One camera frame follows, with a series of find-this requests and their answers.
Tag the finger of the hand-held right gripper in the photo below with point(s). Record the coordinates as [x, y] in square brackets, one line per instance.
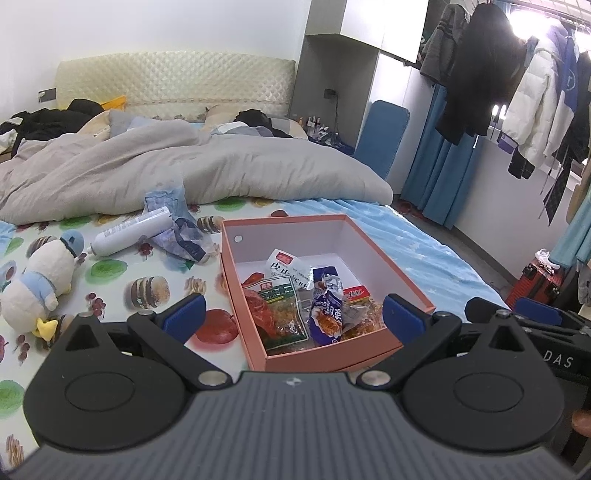
[538, 311]
[478, 310]

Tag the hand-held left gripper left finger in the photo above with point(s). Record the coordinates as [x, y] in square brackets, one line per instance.
[184, 316]

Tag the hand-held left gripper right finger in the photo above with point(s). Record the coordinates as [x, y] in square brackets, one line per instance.
[404, 318]

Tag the clear red trimmed snack packet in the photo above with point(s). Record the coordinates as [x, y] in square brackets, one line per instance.
[364, 314]

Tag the dark red snack packet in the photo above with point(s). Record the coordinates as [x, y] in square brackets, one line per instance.
[254, 295]

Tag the dark blue snack packet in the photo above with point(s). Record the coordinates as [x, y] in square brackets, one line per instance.
[328, 309]

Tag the green edged snack packet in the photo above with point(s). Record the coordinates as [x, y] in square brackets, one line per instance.
[277, 309]

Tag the orange cardboard box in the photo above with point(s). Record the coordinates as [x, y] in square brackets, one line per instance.
[351, 240]

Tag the white snack packet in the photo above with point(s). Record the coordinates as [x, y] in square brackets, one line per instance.
[286, 267]

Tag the red suitcase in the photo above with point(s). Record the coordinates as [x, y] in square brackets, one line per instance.
[538, 281]

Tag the crumpled blue grey wrapper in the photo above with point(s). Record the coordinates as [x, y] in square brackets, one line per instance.
[187, 240]

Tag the fruit printed bed sheet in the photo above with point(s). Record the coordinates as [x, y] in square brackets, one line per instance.
[115, 272]

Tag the blue curtain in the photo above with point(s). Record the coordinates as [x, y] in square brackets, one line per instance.
[443, 175]

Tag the grey duvet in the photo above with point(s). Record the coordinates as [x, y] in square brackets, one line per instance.
[207, 170]

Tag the white duck plush toy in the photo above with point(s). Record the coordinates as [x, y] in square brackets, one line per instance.
[41, 277]

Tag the blue chair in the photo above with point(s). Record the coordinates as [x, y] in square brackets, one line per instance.
[381, 138]

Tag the grey blue pillow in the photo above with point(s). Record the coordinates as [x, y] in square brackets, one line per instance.
[129, 123]

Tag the black garment on pillow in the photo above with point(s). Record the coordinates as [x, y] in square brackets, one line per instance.
[256, 121]

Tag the bedside bottles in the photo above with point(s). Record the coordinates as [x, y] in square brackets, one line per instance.
[318, 127]

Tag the white puffer jacket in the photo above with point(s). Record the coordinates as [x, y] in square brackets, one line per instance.
[535, 101]

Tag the orange pillow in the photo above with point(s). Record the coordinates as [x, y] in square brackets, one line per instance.
[115, 102]

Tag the black clothes pile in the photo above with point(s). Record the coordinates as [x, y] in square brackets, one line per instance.
[51, 122]

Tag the hanging dark clothes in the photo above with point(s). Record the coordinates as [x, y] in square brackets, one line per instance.
[480, 74]

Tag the cream quilted headboard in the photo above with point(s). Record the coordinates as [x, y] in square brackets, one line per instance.
[184, 78]

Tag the grey white wardrobe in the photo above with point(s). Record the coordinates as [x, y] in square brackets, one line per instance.
[341, 55]

